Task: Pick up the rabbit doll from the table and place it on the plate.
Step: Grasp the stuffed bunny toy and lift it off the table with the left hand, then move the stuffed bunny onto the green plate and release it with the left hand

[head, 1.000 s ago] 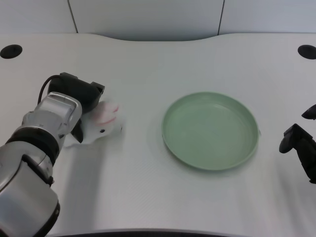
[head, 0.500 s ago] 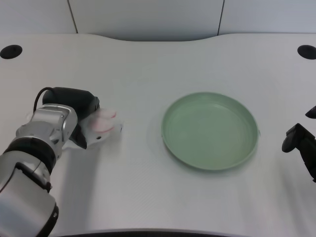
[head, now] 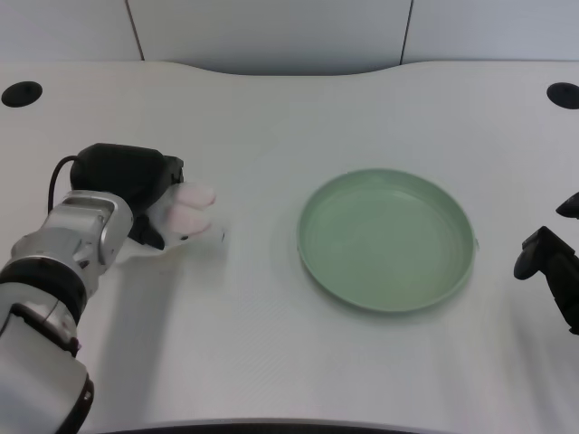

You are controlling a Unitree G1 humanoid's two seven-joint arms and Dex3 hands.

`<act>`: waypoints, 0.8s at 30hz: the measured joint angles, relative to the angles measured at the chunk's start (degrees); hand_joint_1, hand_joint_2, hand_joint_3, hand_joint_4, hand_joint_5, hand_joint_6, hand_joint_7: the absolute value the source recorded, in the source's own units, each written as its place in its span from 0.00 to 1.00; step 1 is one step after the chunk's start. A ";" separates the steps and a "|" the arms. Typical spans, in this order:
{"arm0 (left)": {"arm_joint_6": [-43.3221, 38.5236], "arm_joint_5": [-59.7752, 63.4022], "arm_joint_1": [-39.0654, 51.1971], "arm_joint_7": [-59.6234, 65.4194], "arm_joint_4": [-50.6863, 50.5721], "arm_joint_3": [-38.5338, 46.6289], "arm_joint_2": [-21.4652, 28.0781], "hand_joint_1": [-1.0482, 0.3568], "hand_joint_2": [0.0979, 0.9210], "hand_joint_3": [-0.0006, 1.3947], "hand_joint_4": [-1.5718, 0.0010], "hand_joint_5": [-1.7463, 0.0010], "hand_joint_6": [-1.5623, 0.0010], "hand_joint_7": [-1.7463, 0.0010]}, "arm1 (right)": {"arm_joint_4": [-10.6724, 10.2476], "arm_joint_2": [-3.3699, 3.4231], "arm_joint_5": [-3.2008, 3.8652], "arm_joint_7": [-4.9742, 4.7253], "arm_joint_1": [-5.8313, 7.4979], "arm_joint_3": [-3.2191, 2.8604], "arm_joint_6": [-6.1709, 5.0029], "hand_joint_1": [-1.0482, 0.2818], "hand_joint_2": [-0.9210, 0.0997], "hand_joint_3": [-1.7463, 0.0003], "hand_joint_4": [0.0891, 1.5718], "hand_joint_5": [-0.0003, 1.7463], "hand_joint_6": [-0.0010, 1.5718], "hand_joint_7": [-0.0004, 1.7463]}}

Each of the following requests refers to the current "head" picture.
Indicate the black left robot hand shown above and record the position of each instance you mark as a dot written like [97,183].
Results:
[122,178]

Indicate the white plush rabbit doll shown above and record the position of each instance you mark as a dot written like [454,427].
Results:
[185,217]

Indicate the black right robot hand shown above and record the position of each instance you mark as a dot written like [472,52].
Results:
[552,276]

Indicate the green round plate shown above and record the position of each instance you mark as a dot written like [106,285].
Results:
[385,239]

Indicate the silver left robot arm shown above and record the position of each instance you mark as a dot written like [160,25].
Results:
[50,289]

